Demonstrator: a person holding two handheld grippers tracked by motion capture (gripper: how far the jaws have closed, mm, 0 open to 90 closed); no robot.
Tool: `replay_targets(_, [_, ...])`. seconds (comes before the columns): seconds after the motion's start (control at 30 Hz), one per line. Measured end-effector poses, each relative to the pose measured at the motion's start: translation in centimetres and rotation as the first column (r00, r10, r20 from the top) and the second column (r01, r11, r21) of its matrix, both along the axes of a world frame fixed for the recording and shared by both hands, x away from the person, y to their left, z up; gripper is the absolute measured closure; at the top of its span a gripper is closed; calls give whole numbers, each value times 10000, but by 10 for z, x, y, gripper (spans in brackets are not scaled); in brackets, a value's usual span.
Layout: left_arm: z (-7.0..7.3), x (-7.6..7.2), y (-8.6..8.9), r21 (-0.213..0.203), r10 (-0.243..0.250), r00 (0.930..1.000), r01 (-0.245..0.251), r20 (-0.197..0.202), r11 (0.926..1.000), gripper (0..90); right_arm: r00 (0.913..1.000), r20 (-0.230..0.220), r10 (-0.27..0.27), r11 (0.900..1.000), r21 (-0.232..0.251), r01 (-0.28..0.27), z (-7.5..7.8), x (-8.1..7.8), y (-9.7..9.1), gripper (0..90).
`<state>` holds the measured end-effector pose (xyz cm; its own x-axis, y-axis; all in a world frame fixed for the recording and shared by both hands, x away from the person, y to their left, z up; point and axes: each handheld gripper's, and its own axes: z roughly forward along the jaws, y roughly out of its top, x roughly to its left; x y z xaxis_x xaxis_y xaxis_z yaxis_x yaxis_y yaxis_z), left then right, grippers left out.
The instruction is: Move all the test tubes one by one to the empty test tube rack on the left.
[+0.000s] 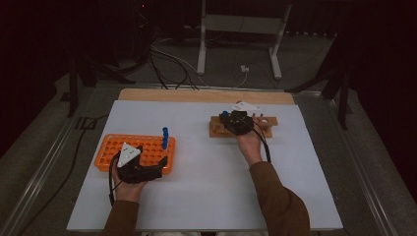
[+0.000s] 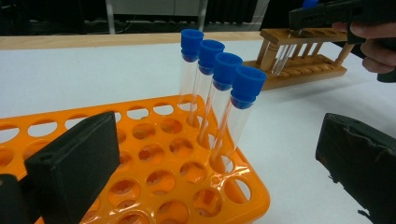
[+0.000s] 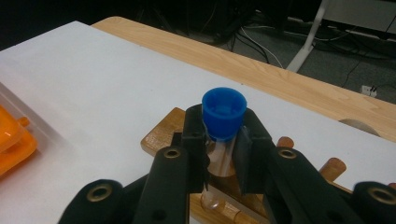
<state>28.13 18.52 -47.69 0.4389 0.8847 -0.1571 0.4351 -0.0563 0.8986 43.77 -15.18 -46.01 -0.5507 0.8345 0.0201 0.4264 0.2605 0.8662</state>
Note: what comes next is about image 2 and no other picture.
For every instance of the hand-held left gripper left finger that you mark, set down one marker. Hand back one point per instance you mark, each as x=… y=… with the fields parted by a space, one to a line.
x=74 y=165

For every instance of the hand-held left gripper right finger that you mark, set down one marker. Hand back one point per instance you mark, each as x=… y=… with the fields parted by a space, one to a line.
x=361 y=161

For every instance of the wooden test tube rack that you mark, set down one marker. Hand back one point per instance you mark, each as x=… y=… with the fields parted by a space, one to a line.
x=299 y=76

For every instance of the orange plastic test tube rack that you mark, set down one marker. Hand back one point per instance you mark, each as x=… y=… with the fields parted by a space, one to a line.
x=162 y=139

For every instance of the white table mat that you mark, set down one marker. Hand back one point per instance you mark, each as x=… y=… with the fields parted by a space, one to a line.
x=93 y=74

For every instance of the grey metal stand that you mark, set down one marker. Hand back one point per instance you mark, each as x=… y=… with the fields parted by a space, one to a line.
x=155 y=6

